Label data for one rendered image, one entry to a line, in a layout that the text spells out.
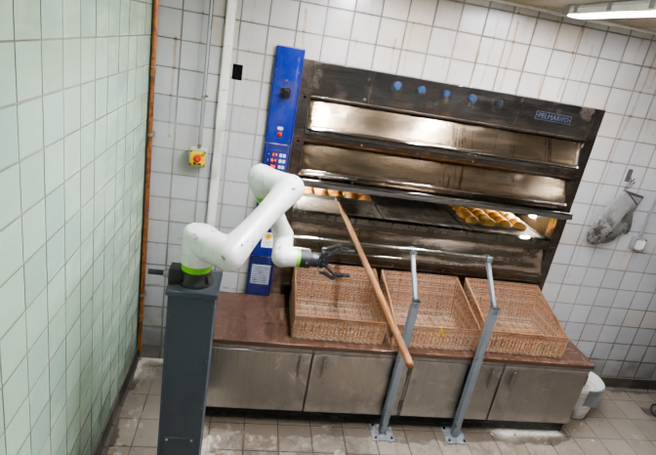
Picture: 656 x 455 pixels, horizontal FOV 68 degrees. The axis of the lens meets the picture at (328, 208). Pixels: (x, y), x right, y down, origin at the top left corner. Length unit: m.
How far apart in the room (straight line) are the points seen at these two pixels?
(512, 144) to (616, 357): 2.05
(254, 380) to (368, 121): 1.67
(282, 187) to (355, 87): 1.10
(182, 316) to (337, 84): 1.59
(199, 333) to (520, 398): 2.21
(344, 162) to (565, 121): 1.44
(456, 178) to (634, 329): 1.99
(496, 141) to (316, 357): 1.74
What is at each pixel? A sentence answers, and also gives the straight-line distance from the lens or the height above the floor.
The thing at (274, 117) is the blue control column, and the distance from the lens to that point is 2.89.
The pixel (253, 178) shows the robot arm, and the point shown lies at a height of 1.61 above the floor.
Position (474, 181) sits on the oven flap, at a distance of 3.29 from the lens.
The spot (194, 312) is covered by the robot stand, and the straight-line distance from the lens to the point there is 2.08.
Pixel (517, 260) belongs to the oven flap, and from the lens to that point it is 3.66.
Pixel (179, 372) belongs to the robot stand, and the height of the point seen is 0.81.
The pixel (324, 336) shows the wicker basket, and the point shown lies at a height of 0.61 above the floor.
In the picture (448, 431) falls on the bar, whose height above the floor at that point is 0.01.
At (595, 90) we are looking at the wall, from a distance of 3.53.
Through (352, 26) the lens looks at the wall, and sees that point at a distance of 2.92.
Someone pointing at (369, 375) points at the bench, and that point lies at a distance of 3.08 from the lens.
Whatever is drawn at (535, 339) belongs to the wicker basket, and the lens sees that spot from 3.39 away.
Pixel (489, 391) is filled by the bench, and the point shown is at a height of 0.33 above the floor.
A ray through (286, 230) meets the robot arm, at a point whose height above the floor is 1.30.
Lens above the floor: 2.23
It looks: 19 degrees down
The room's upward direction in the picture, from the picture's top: 10 degrees clockwise
